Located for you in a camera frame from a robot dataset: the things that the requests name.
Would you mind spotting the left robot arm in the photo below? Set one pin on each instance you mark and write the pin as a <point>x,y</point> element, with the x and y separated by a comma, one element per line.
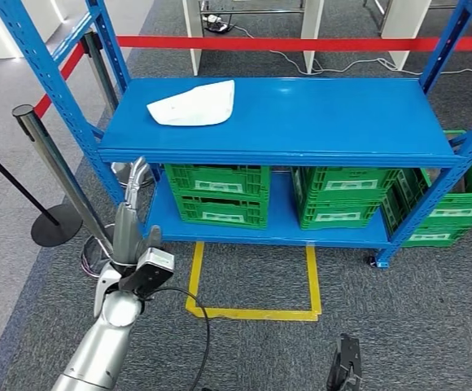
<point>106,345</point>

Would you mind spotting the white table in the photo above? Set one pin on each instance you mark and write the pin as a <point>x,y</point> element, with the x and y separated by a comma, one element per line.
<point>402,27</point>
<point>313,32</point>

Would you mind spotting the black stanchion post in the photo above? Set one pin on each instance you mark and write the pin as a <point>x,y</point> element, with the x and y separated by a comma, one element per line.
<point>57,226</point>

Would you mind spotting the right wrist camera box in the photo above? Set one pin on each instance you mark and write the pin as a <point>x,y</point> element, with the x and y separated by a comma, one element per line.
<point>344,361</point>

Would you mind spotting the white plastic shell part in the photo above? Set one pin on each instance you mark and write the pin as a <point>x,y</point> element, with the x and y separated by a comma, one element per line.
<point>195,105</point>

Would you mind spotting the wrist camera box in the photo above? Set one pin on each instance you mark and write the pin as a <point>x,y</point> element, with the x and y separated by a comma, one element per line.
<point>150,270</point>
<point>344,361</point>

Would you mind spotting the steel table crossbar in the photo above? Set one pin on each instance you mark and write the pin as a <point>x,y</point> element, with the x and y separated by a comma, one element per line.
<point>252,10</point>

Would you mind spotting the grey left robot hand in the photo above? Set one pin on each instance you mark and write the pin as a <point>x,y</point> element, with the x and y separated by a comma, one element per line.
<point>128,232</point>

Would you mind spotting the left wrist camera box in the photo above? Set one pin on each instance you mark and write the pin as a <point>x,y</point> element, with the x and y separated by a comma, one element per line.
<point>150,270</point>

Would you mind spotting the yellow floor tape square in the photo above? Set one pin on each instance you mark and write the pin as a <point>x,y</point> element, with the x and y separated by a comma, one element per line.
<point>252,314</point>

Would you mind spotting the chrome stanchion post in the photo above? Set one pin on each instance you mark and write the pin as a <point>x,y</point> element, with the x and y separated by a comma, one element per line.
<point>97,65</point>
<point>57,167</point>

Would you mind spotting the black router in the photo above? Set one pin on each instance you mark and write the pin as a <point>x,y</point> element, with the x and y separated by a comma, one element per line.
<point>216,21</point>

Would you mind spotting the blue steel shelf rack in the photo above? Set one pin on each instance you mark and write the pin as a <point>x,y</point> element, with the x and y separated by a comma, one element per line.
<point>280,119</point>

